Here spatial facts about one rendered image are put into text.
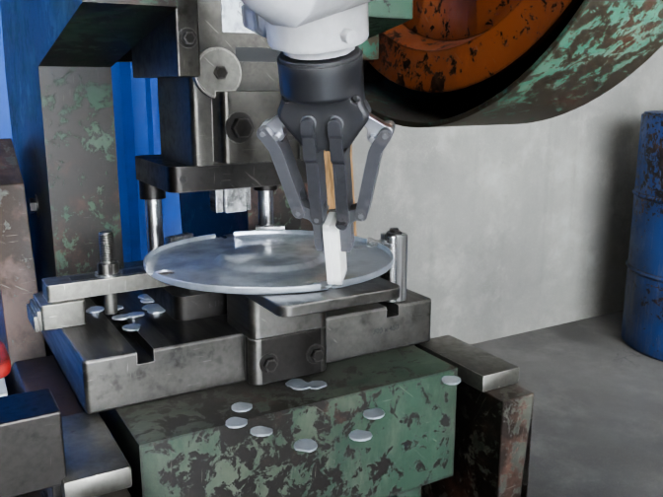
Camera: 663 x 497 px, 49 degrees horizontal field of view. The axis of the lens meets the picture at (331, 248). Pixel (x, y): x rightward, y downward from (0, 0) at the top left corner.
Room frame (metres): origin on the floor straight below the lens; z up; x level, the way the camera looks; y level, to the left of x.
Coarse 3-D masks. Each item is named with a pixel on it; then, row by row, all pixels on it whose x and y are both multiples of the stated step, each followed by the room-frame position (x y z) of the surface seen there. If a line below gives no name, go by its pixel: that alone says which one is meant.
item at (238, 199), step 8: (216, 192) 0.92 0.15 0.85; (224, 192) 0.92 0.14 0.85; (232, 192) 0.92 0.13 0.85; (240, 192) 0.92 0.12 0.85; (248, 192) 0.94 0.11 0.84; (216, 200) 0.92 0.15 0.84; (224, 200) 0.92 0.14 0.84; (232, 200) 0.92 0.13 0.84; (240, 200) 0.92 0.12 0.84; (248, 200) 0.94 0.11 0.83; (216, 208) 0.92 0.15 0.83; (224, 208) 0.92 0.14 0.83; (232, 208) 0.92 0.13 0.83; (240, 208) 0.92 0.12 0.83; (248, 208) 0.94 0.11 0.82
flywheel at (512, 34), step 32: (416, 0) 1.21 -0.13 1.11; (448, 0) 1.14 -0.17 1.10; (480, 0) 1.08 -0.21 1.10; (512, 0) 1.02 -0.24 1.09; (544, 0) 0.92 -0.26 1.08; (576, 0) 0.89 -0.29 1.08; (384, 32) 1.23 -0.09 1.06; (416, 32) 1.21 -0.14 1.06; (448, 32) 1.14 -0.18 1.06; (480, 32) 1.07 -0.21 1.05; (512, 32) 0.97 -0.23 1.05; (544, 32) 0.92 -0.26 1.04; (384, 64) 1.22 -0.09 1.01; (416, 64) 1.14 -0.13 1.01; (448, 64) 1.08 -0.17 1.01; (480, 64) 1.02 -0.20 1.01; (512, 64) 0.97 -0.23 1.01
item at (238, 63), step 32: (224, 0) 0.85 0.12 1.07; (224, 32) 0.85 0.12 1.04; (224, 64) 0.84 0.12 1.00; (256, 64) 0.87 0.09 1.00; (160, 96) 0.93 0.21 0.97; (192, 96) 0.84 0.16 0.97; (224, 96) 0.82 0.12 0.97; (256, 96) 0.84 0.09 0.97; (160, 128) 0.94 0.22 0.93; (192, 128) 0.84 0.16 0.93; (224, 128) 0.82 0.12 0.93; (256, 128) 0.84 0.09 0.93; (192, 160) 0.84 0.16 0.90; (224, 160) 0.82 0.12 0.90; (256, 160) 0.84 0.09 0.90
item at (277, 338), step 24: (336, 288) 0.71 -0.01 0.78; (360, 288) 0.71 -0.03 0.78; (384, 288) 0.71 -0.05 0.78; (240, 312) 0.79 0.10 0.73; (264, 312) 0.77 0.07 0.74; (288, 312) 0.65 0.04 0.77; (312, 312) 0.66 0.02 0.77; (264, 336) 0.77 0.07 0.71; (288, 336) 0.79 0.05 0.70; (312, 336) 0.80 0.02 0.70; (264, 360) 0.77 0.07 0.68; (288, 360) 0.79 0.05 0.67; (312, 360) 0.80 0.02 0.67; (264, 384) 0.77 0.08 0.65
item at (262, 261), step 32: (160, 256) 0.84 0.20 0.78; (192, 256) 0.84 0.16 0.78; (224, 256) 0.82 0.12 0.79; (256, 256) 0.82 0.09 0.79; (288, 256) 0.82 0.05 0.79; (320, 256) 0.82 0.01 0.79; (352, 256) 0.84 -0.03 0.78; (384, 256) 0.84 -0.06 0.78; (192, 288) 0.70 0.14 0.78; (224, 288) 0.69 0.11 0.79; (256, 288) 0.69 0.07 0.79; (288, 288) 0.69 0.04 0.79; (320, 288) 0.70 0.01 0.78
